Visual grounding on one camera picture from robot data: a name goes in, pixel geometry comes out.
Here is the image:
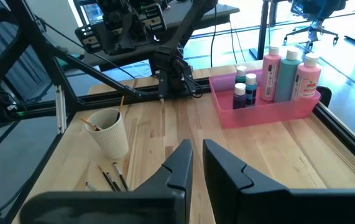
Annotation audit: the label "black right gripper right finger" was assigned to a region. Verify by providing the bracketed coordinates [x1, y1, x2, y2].
[202, 139, 355, 224]

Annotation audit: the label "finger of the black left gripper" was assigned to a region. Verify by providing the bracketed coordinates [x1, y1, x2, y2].
[122, 14, 147, 54]
[104, 17, 127, 56]

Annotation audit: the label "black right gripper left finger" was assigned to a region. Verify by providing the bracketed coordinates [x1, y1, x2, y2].
[20, 139, 194, 224]

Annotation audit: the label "paintbrushes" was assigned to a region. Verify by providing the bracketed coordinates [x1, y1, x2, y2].
[79, 117, 102, 131]

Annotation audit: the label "small light blue paint bottle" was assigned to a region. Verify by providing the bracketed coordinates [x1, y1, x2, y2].
[244, 73, 257, 106]

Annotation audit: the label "large pink paint bottle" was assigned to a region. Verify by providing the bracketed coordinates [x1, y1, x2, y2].
[291, 52, 323, 101]
[260, 45, 282, 102]

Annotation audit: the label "large teal paint bottle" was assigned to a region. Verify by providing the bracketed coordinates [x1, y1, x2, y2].
[274, 49, 303, 103]

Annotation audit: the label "teal green sheet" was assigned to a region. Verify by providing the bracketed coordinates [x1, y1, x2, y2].
[55, 52, 85, 68]

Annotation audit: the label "dark raised desk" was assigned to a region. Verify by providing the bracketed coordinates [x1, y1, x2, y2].
[83, 0, 241, 72]

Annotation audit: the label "white ribbed cup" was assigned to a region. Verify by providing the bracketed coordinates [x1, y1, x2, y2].
[85, 108, 129, 160]

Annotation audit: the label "blue-grey ribbed panel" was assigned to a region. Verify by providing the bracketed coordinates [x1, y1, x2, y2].
[0, 0, 55, 105]

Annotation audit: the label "pink plastic tray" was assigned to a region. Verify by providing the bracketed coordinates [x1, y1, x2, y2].
[208, 68, 321, 129]

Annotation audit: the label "black background desk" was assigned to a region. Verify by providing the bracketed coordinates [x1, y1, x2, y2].
[248, 0, 279, 60]

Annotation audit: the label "person's shoe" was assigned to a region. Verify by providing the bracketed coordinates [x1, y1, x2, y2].
[307, 20, 321, 42]

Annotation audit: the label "dark blue office chair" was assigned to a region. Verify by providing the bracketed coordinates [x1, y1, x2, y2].
[282, 0, 349, 50]

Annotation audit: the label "black hanging cable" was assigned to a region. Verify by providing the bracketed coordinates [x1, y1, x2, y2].
[210, 4, 219, 68]

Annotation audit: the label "silver frame bracket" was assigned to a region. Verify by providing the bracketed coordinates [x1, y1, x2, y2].
[55, 85, 68, 134]

